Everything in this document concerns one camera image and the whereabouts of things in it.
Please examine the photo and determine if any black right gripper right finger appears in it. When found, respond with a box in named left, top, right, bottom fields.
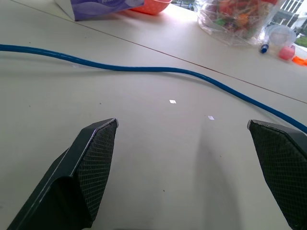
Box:
left=247, top=119, right=307, bottom=230

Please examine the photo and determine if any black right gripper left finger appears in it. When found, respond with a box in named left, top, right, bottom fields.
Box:
left=6, top=117, right=119, bottom=230

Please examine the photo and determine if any orange plastic piece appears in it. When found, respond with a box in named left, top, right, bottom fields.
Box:
left=292, top=55, right=307, bottom=67

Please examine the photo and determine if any pink small cup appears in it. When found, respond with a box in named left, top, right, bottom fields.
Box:
left=278, top=45, right=296, bottom=60

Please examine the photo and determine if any blue marker pen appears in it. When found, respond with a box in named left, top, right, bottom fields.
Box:
left=258, top=43, right=271, bottom=54

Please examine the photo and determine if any clear plastic cup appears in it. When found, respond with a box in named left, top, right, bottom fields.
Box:
left=265, top=24, right=297, bottom=55

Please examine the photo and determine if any clear bag of colourful items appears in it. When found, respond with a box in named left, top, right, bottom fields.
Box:
left=197, top=0, right=282, bottom=46

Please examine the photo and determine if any purple and white tissue pack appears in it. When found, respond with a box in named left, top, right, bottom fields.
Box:
left=54, top=0, right=154, bottom=22

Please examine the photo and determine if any orange red bowl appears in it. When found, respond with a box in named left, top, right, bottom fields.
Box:
left=129, top=0, right=173, bottom=16

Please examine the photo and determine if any blue cable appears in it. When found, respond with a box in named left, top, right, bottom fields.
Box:
left=0, top=44, right=307, bottom=134

